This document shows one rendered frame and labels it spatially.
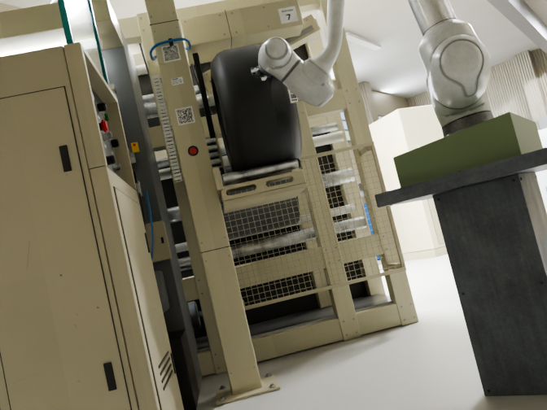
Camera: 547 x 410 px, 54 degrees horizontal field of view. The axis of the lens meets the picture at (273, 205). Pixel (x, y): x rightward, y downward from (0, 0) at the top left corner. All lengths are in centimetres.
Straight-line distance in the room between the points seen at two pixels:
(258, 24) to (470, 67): 155
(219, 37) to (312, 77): 105
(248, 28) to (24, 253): 169
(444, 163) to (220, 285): 114
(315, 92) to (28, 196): 95
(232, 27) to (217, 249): 115
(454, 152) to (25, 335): 128
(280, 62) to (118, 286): 87
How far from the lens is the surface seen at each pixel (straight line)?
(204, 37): 282
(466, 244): 168
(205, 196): 234
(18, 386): 165
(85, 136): 162
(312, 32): 302
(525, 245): 164
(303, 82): 185
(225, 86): 226
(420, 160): 163
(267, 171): 229
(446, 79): 152
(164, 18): 258
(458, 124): 172
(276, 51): 181
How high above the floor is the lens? 56
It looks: 5 degrees up
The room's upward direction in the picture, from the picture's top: 13 degrees counter-clockwise
